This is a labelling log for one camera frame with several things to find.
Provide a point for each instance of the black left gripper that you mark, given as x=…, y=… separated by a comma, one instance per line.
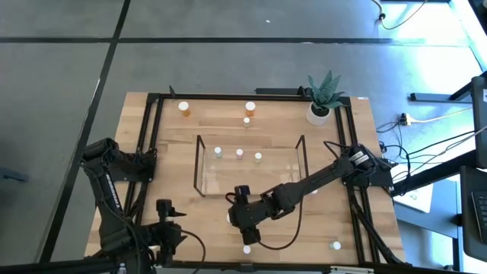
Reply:
x=165, y=237

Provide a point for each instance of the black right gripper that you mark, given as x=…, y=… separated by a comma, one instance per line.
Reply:
x=249, y=213

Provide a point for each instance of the small yellow medicine bottle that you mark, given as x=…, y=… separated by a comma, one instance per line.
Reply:
x=258, y=156
x=228, y=218
x=246, y=121

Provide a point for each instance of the small teal medicine bottle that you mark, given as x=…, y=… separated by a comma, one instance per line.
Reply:
x=217, y=151
x=336, y=245

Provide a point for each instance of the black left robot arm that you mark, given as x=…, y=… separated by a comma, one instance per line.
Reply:
x=110, y=190

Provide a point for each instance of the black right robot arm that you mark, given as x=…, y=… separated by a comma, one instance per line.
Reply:
x=323, y=175

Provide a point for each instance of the orange medicine bottle white cap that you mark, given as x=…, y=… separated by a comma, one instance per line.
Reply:
x=183, y=106
x=250, y=106

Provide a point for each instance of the clear acrylic bin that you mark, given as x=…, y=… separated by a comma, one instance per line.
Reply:
x=247, y=179

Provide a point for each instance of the green succulent in white pot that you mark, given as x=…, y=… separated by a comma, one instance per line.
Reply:
x=317, y=114

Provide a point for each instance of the black flat bar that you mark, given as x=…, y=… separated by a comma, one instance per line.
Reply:
x=277, y=91

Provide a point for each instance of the black rig beam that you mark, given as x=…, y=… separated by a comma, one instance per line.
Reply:
x=38, y=268

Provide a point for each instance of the white paper sheet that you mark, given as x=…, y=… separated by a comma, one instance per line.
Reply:
x=416, y=199

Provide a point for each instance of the grey side desk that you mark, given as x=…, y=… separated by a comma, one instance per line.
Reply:
x=437, y=220

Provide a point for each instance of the black diagonal desk beam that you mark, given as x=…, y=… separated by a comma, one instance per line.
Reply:
x=437, y=173

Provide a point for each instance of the black desk foot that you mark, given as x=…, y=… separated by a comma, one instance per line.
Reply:
x=437, y=97

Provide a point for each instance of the dark keyboard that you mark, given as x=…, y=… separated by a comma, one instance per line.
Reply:
x=475, y=228

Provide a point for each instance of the dark monitor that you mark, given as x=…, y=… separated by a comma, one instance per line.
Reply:
x=480, y=133

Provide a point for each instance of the silver aluminium bracket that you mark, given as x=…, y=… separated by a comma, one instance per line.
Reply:
x=352, y=270

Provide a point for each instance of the black metal table frame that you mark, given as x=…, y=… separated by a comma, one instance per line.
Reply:
x=213, y=96

